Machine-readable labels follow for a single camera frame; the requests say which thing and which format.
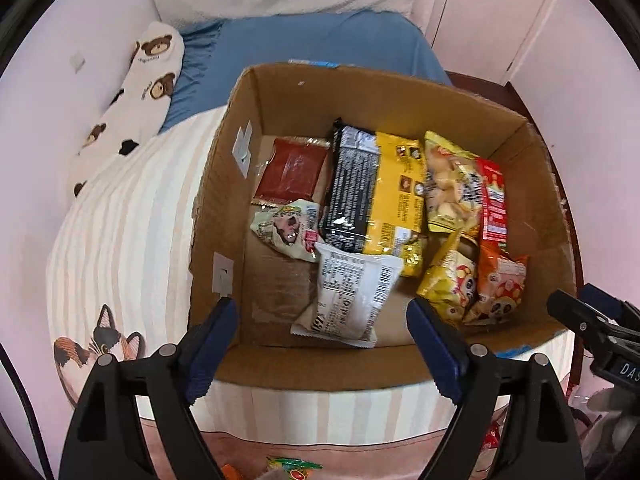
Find white grey snack packet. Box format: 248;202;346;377
291;242;404;348

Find white door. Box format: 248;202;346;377
430;0;556;86

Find small red snack packet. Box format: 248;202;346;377
482;420;501;461

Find printed cardboard box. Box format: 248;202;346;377
189;61;578;392

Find yellow panda snack packet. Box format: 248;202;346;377
416;230;478;328

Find long red snack packet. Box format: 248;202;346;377
474;156;511;253

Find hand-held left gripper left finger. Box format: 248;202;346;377
60;296;239;480

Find dark red snack packet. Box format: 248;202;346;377
251;136;331;207

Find green snack packet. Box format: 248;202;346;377
266;455;323;480

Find cat printed blanket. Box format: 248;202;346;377
46;107;576;480

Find yellow biscuit packet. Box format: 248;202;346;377
424;131;483;233

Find small beige snack packet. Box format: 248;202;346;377
250;199;321;262

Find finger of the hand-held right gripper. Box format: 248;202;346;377
580;284;640;328
546;290;626;341

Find black cable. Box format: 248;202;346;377
0;345;51;480

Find orange panda snack packet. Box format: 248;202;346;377
462;245;528;326

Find black snack packet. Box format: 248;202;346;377
318;119;381;253

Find bear print pillow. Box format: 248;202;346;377
67;21;185;198

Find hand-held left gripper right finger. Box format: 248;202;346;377
406;298;585;480

